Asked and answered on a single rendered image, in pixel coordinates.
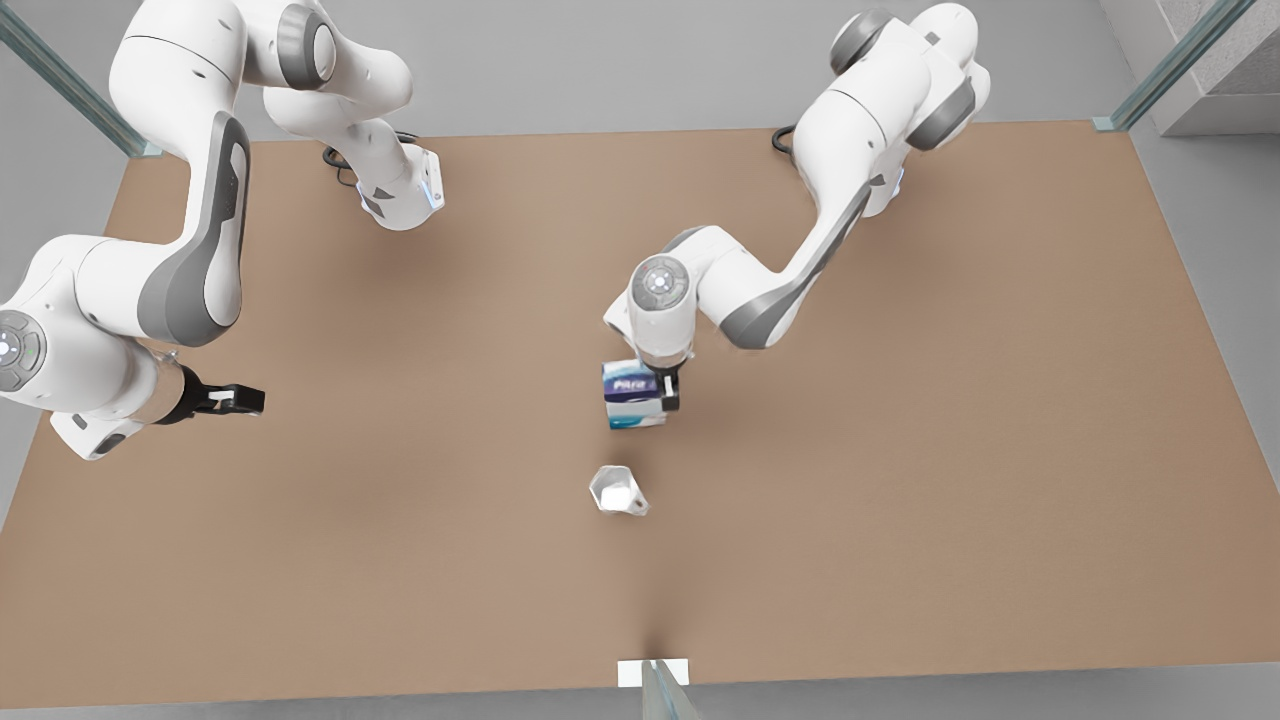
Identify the blue and white carton box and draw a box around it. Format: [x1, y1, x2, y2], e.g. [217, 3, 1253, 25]
[601, 359, 669, 432]

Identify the white plastic cup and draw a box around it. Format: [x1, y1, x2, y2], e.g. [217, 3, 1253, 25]
[588, 464, 651, 519]

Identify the silver frame post with white foot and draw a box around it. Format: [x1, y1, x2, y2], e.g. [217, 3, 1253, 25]
[617, 657, 703, 720]

